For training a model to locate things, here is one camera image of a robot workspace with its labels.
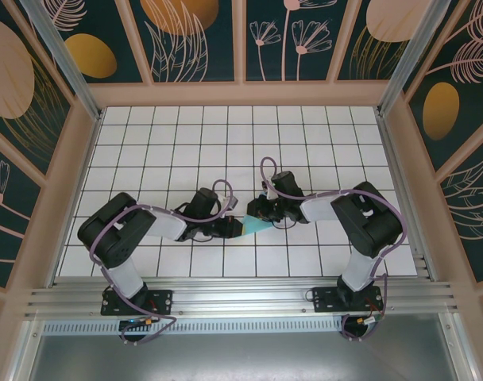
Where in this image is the light blue paper sheet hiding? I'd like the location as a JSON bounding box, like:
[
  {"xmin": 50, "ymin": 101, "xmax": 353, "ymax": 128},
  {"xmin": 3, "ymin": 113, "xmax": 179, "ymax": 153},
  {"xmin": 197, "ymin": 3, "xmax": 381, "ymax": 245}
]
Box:
[{"xmin": 239, "ymin": 215, "xmax": 275, "ymax": 238}]

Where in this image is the black controller board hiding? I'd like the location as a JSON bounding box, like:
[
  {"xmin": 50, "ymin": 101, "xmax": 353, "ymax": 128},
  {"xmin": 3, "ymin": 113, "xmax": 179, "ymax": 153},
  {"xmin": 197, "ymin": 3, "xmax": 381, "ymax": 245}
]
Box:
[{"xmin": 119, "ymin": 317, "xmax": 161, "ymax": 330}]

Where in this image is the grey metal panel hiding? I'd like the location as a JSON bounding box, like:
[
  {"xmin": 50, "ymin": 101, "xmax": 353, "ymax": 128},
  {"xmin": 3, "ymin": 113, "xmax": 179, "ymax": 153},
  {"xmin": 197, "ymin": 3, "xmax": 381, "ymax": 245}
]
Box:
[{"xmin": 26, "ymin": 333, "xmax": 477, "ymax": 381}]

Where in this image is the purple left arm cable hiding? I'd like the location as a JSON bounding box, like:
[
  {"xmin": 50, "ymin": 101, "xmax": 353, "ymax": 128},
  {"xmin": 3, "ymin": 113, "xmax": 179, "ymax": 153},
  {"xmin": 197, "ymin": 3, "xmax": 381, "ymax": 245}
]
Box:
[{"xmin": 89, "ymin": 179, "xmax": 234, "ymax": 346}]

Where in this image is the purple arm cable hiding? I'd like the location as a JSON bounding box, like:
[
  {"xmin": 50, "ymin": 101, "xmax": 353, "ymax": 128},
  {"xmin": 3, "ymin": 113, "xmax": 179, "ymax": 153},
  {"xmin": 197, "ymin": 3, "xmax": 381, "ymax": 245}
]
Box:
[
  {"xmin": 259, "ymin": 157, "xmax": 409, "ymax": 342},
  {"xmin": 89, "ymin": 179, "xmax": 234, "ymax": 346}
]

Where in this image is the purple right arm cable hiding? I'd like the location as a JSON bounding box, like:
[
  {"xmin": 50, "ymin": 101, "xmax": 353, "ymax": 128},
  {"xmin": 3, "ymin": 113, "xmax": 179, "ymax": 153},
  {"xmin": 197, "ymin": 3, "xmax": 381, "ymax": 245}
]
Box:
[{"xmin": 259, "ymin": 157, "xmax": 409, "ymax": 342}]

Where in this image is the aluminium mounting rail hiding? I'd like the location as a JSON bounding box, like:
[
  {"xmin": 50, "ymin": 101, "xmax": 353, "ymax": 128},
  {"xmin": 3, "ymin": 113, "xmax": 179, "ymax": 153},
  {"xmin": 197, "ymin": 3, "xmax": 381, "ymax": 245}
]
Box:
[{"xmin": 25, "ymin": 277, "xmax": 459, "ymax": 318}]

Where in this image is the aluminium side rail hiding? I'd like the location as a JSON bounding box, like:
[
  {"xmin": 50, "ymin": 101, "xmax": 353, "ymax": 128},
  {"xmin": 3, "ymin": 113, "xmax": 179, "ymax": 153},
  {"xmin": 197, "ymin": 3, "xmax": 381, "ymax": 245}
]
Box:
[{"xmin": 376, "ymin": 113, "xmax": 431, "ymax": 281}]

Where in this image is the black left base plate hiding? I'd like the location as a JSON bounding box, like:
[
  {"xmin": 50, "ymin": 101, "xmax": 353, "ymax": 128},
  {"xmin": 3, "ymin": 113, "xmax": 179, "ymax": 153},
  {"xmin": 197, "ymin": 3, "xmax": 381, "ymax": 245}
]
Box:
[{"xmin": 101, "ymin": 288, "xmax": 174, "ymax": 317}]

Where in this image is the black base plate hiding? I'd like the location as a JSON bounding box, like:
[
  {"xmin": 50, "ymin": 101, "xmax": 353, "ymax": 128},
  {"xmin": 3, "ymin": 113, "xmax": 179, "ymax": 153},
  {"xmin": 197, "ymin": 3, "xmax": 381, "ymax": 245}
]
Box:
[
  {"xmin": 311, "ymin": 286, "xmax": 384, "ymax": 314},
  {"xmin": 101, "ymin": 288, "xmax": 174, "ymax": 317}
]

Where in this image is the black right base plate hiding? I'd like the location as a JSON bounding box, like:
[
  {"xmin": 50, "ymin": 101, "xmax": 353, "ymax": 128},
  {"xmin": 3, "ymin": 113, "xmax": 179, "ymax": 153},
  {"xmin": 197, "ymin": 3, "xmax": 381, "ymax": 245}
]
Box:
[{"xmin": 311, "ymin": 286, "xmax": 384, "ymax": 314}]

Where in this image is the slotted grey cable duct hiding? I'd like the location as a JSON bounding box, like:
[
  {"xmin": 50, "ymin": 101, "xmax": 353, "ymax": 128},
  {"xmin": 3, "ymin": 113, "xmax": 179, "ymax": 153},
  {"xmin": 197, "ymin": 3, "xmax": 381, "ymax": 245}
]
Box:
[{"xmin": 42, "ymin": 320, "xmax": 344, "ymax": 335}]

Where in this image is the aluminium frame post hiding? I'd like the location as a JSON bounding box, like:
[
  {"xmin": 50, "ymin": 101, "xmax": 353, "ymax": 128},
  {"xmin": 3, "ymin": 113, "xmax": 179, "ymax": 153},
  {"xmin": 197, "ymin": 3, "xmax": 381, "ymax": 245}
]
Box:
[
  {"xmin": 376, "ymin": 0, "xmax": 451, "ymax": 116},
  {"xmin": 18, "ymin": 0, "xmax": 103, "ymax": 122}
]

